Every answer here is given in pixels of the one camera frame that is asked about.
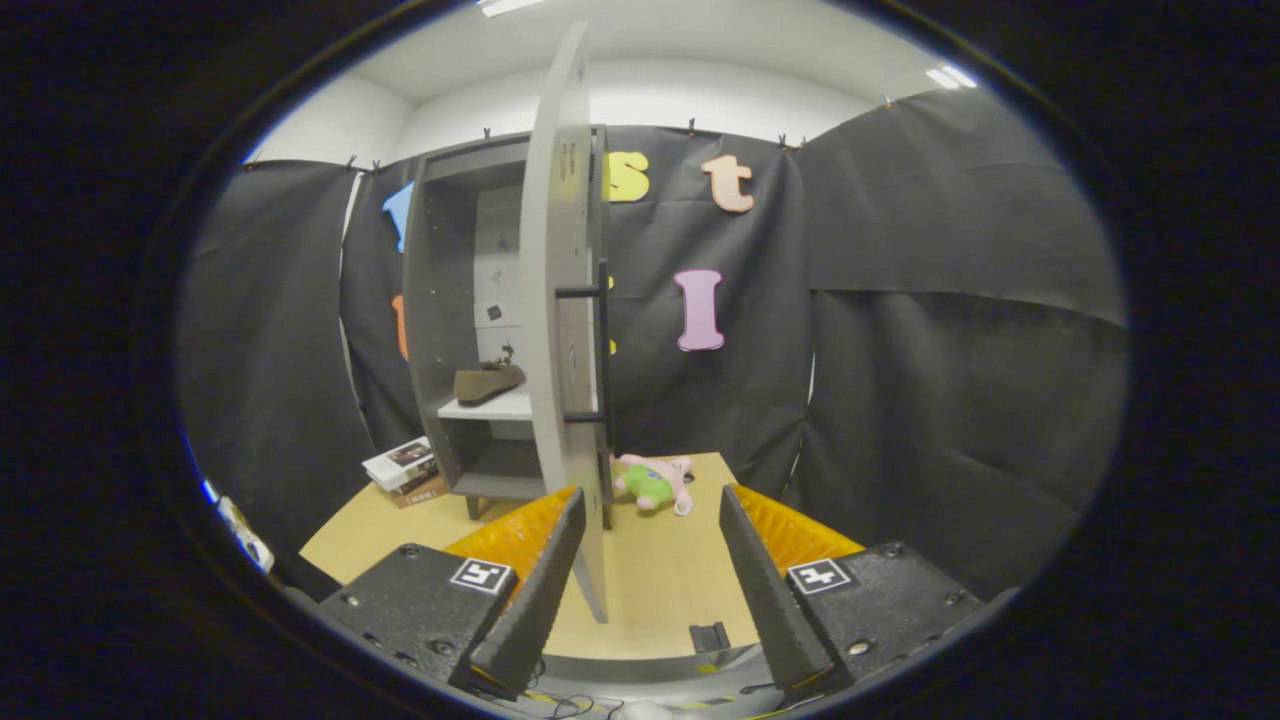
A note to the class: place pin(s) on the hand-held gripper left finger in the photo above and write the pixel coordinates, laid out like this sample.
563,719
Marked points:
535,610

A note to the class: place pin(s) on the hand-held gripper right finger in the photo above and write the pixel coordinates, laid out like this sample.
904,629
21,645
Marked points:
770,610

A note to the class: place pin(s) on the brown slip-on shoe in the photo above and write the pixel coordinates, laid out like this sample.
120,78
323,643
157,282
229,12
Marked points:
485,385

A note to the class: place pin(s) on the grey shoe cabinet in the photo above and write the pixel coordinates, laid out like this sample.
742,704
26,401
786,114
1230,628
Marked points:
435,330

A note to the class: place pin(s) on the beige shoe cabinet door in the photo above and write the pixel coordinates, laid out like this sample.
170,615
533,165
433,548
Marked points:
550,300

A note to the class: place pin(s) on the brown cover book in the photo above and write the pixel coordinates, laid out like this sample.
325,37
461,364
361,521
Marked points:
425,493

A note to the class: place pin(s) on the pink and green plush toy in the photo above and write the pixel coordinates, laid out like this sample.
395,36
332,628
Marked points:
650,485

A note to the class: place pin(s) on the white cover book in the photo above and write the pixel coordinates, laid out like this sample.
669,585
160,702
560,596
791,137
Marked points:
400,462

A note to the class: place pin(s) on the blue and white object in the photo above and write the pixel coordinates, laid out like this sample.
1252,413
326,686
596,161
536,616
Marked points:
250,545

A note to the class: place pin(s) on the black backdrop cloth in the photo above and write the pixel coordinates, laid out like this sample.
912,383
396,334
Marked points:
950,350

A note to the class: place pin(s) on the small ceiling light panel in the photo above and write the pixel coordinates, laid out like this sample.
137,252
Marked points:
950,76

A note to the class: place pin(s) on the long ceiling light panel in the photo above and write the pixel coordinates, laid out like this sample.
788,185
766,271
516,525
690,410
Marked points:
505,6

